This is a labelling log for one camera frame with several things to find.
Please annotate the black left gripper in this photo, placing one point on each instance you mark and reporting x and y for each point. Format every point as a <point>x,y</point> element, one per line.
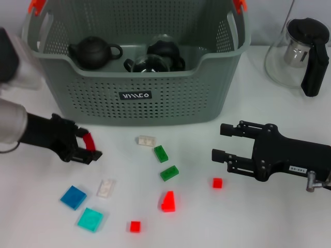
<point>51,134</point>

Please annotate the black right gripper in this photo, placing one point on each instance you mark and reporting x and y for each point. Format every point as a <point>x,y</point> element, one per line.
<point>284,155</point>

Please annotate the red building brick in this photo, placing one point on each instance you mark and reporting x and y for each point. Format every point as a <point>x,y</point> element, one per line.
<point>89,142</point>

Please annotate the glass teacup with black holder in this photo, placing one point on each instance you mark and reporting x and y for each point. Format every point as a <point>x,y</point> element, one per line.
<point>152,64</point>
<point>163,50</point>

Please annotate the silver right elbow connector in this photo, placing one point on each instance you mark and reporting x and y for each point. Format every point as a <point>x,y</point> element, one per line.
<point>310,182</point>

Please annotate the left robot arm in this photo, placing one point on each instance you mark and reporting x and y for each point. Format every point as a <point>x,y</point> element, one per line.
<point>11,121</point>

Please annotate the small red cube block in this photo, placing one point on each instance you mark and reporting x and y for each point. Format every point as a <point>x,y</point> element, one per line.
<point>135,226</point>
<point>217,183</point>

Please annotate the grey perforated storage basket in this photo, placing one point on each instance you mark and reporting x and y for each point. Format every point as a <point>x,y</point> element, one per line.
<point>155,108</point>

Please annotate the red slope block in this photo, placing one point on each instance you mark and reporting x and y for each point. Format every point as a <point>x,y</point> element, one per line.
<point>168,202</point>

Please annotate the translucent white brick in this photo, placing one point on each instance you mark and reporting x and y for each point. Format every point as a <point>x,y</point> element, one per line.
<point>146,141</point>
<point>106,188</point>

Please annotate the blue square tile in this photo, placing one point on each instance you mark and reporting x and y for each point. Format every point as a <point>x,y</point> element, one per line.
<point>73,197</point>

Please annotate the green building brick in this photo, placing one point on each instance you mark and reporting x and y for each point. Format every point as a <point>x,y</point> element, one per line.
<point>169,173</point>
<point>161,154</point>

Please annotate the teal square tile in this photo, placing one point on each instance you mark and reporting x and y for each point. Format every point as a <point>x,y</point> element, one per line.
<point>89,220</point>

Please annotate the black clay teapot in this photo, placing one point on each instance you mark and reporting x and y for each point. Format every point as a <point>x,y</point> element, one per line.
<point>93,53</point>

